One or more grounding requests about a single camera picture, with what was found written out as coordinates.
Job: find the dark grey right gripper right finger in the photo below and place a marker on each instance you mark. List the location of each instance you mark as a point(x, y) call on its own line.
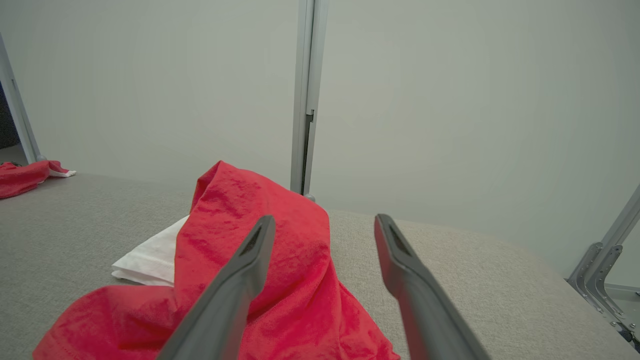
point(425, 320)

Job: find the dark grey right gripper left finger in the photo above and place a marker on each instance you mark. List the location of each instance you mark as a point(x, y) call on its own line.
point(225, 305)

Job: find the red garment with white stripes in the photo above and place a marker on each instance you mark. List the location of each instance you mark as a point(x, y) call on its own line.
point(300, 260)

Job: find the red shorts with number print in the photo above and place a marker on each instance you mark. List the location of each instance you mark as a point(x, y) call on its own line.
point(20, 180)

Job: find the grey metal hinge bracket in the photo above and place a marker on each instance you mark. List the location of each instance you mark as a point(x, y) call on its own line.
point(597, 270)

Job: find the grey metal partition post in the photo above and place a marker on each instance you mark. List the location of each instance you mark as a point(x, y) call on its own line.
point(305, 75)

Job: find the grey slanted metal frame post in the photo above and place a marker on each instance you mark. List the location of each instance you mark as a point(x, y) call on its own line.
point(17, 110)

